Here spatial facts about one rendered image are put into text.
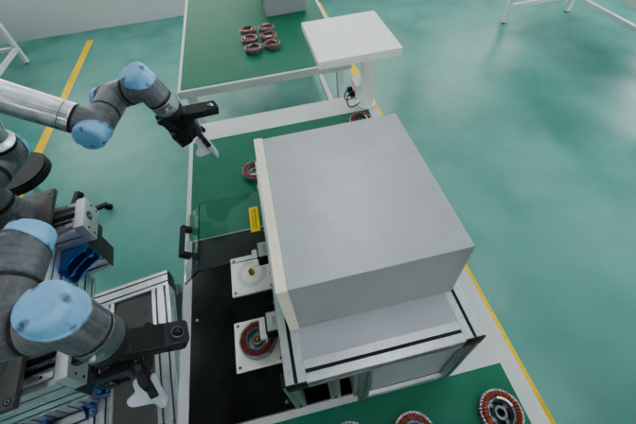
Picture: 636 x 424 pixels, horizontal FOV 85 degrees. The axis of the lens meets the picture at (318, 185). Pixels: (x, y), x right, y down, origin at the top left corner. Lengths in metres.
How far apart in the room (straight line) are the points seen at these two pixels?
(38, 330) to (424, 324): 0.69
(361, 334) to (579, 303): 1.73
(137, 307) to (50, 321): 1.57
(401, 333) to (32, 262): 0.70
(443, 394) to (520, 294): 1.19
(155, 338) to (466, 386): 0.87
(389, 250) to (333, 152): 0.30
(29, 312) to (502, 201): 2.48
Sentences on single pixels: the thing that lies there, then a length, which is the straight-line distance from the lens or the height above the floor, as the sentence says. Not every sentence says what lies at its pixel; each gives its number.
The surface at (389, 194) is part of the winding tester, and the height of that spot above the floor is 1.32.
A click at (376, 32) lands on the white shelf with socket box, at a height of 1.20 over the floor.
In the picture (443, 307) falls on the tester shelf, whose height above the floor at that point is 1.11.
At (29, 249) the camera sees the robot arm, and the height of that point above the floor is 1.47.
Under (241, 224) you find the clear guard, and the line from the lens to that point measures 1.08.
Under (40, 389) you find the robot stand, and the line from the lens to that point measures 1.23.
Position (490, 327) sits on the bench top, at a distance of 1.31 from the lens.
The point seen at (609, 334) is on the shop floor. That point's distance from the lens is 2.41.
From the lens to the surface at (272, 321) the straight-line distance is 1.07.
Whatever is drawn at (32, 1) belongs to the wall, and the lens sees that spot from 5.90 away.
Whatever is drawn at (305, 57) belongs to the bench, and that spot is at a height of 0.75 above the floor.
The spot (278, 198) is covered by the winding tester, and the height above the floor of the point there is 1.32.
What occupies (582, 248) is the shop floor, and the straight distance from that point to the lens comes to 2.63.
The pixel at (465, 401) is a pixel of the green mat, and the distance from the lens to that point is 1.23.
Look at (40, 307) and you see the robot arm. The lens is 0.59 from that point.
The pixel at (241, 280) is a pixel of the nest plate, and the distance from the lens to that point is 1.31.
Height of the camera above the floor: 1.92
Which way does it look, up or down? 49 degrees down
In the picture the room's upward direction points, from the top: 6 degrees counter-clockwise
